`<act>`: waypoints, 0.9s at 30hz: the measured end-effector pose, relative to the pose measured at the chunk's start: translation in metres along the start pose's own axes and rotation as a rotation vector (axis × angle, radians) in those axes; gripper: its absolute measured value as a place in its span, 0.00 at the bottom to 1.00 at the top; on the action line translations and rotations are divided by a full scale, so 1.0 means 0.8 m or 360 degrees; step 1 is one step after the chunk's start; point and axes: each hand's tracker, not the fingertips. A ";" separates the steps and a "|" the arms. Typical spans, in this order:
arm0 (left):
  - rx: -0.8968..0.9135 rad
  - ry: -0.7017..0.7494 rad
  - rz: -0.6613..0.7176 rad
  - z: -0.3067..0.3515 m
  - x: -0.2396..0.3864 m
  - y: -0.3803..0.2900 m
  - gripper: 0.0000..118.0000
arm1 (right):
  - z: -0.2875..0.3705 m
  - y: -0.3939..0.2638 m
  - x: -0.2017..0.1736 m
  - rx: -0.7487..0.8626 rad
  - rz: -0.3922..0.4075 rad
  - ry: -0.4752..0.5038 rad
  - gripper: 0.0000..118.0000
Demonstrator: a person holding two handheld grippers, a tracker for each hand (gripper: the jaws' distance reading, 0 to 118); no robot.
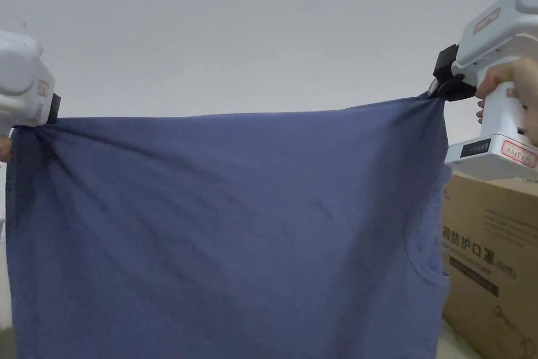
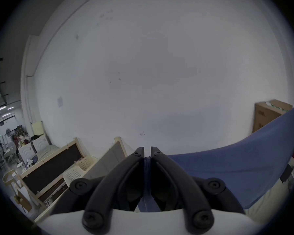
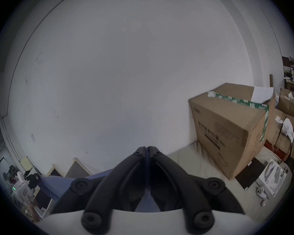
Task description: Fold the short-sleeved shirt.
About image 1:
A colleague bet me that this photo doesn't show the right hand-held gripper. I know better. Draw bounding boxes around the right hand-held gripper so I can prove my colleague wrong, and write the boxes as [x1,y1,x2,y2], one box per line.
[425,0,538,182]

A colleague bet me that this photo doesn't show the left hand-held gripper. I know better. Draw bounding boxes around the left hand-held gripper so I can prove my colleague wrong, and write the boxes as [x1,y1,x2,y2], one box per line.
[0,30,62,128]

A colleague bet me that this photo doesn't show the dark blue shirt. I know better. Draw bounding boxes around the dark blue shirt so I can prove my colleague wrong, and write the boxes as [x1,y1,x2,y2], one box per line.
[5,94,453,359]

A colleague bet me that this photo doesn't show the person's right hand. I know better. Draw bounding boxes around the person's right hand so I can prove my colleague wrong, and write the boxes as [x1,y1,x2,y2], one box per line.
[474,56,538,148]

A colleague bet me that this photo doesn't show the person's left hand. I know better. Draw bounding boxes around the person's left hand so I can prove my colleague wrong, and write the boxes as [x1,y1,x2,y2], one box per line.
[0,134,13,164]

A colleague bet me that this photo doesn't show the brown cardboard carton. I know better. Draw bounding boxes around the brown cardboard carton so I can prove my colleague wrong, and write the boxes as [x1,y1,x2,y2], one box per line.
[439,170,538,359]

